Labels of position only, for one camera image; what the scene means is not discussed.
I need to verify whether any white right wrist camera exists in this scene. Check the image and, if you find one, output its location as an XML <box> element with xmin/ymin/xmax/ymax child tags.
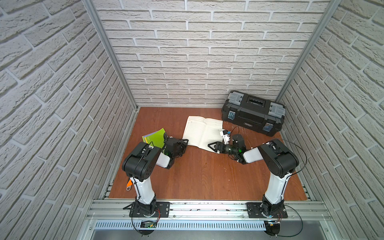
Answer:
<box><xmin>220</xmin><ymin>130</ymin><xmax>231</xmax><ymax>145</ymax></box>

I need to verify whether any aluminium corner post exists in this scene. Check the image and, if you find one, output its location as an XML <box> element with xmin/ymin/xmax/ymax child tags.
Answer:
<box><xmin>275</xmin><ymin>0</ymin><xmax>342</xmax><ymax>102</ymax></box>
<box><xmin>83</xmin><ymin>0</ymin><xmax>139</xmax><ymax>111</ymax></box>

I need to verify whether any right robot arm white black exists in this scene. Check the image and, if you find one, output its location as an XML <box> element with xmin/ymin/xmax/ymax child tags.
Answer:
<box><xmin>208</xmin><ymin>134</ymin><xmax>299</xmax><ymax>218</ymax></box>

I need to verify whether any lined notebook green cover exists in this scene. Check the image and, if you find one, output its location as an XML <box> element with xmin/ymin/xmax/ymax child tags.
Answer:
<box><xmin>149</xmin><ymin>128</ymin><xmax>166</xmax><ymax>149</ymax></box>

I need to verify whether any right aluminium corner post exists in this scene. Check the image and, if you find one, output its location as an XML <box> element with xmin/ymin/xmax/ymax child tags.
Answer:
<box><xmin>275</xmin><ymin>0</ymin><xmax>342</xmax><ymax>102</ymax></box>

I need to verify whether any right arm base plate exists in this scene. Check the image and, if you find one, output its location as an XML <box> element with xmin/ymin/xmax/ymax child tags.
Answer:
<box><xmin>246</xmin><ymin>201</ymin><xmax>288</xmax><ymax>219</ymax></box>

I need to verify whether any orange adjustable wrench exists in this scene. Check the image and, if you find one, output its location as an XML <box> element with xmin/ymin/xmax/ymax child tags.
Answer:
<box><xmin>126</xmin><ymin>179</ymin><xmax>133</xmax><ymax>192</ymax></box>

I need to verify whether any black grey toolbox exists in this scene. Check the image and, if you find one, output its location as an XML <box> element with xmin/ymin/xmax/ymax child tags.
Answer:
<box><xmin>222</xmin><ymin>91</ymin><xmax>286</xmax><ymax>137</ymax></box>

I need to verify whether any purple nusign notebook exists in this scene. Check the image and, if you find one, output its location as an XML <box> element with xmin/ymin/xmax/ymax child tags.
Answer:
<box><xmin>142</xmin><ymin>134</ymin><xmax>151</xmax><ymax>144</ymax></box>

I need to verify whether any left aluminium corner post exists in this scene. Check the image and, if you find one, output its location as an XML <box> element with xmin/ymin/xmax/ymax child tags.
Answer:
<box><xmin>83</xmin><ymin>0</ymin><xmax>139</xmax><ymax>111</ymax></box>

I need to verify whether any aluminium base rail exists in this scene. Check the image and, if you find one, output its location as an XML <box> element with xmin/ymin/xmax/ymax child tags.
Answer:
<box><xmin>86</xmin><ymin>199</ymin><xmax>333</xmax><ymax>221</ymax></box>

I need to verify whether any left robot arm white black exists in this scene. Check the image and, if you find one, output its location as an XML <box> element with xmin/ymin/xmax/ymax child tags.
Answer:
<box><xmin>122</xmin><ymin>137</ymin><xmax>189</xmax><ymax>217</ymax></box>

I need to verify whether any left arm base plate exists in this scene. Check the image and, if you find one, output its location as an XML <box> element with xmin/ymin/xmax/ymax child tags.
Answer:
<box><xmin>129</xmin><ymin>201</ymin><xmax>171</xmax><ymax>218</ymax></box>

